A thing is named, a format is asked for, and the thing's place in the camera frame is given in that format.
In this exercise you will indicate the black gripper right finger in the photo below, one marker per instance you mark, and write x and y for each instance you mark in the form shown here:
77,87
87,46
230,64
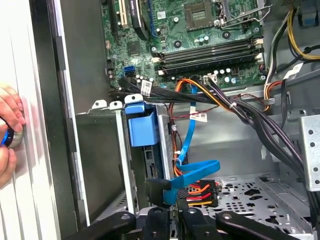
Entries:
195,225

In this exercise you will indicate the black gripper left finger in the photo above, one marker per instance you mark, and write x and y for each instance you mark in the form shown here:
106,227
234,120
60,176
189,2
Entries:
157,225

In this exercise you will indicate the hard disk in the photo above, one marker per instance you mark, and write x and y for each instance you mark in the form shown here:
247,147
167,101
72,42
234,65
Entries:
142,127

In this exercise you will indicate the grey metal disk bay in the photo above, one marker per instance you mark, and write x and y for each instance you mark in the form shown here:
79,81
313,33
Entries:
100,150

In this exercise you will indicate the black RAM slot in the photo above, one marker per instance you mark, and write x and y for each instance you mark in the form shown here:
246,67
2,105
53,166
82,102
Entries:
208,67
208,45
208,53
208,59

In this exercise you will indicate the black expansion slot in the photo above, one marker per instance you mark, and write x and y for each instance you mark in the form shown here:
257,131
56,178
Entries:
115,22

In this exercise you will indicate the white expansion slot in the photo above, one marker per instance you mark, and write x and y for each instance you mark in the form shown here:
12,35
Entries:
123,12

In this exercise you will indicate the person's hand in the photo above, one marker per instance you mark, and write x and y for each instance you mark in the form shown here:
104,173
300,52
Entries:
10,105

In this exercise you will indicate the blue SATA port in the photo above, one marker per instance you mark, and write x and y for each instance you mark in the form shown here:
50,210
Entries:
129,70

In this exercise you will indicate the black open PC case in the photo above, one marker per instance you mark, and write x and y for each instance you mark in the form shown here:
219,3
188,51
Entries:
50,100

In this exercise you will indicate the green motherboard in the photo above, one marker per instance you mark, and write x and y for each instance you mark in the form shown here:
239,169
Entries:
175,35

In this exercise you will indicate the black graphics card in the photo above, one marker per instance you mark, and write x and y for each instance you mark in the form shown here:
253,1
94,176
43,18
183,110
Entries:
137,17

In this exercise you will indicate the metal socket cover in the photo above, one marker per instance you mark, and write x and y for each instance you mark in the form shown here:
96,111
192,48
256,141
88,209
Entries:
238,18

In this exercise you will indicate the small blue plastic clip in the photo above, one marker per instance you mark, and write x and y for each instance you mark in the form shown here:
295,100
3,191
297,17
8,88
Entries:
310,15

